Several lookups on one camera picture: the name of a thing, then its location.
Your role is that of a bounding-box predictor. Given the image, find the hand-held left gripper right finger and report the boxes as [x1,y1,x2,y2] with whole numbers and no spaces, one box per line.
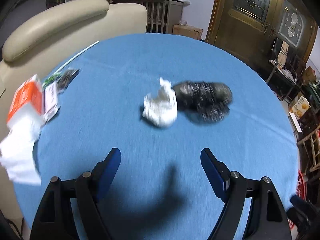
[200,147,292,240]

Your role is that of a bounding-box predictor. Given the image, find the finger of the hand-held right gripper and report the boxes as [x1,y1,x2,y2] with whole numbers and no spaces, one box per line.
[291,195,305,210]

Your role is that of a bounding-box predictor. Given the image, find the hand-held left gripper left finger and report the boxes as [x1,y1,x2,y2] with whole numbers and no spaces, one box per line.
[29,147,122,240]

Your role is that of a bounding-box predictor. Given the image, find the red plastic basket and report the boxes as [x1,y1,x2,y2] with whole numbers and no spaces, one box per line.
[287,169,310,230]

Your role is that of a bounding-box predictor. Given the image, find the black plastic bag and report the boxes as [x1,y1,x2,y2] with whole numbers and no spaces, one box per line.
[172,80,233,123]

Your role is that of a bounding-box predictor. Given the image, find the white paper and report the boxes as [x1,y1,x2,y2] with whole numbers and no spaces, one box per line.
[142,77,178,128]

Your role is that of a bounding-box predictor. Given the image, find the small wooden stool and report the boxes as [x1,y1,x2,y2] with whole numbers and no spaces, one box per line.
[296,130,320,173]

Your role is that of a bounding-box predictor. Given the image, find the white barcode box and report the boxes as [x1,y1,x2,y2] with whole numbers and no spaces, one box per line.
[42,82,61,123]

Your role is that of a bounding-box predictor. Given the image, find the white tissue sheets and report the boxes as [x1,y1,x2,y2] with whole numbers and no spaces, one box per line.
[0,116,43,187]

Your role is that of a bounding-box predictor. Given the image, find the yellow printed box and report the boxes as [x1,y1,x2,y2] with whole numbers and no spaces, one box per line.
[289,95,310,117]

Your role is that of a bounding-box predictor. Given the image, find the green and black wrapper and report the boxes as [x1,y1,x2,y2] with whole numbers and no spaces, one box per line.
[44,68,80,90]

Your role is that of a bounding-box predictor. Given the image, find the orange and white tissue pack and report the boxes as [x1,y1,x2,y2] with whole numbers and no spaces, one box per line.
[6,74,44,125]

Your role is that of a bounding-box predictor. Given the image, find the dark metal rack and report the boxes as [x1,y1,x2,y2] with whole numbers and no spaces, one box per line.
[266,37,308,100]

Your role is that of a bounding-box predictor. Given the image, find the thin white stick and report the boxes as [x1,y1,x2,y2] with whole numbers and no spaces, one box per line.
[56,40,100,72]

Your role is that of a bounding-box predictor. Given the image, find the tall brown carton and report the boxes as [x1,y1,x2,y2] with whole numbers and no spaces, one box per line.
[301,66,317,85]

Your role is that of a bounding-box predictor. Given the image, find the plaid hanging cloth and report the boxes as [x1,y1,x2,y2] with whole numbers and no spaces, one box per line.
[277,41,289,68]

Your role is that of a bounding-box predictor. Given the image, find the brown cardboard box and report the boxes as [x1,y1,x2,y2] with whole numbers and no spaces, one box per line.
[172,24,203,40]

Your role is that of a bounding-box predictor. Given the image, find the wooden door with glass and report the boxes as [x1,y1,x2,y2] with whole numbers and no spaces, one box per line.
[205,0,318,73]

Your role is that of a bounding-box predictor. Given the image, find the cream leather sofa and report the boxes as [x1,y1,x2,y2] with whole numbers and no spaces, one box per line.
[0,0,147,230]

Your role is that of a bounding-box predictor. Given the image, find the slatted grey cabinet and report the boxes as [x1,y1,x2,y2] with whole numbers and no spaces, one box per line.
[111,0,185,34]

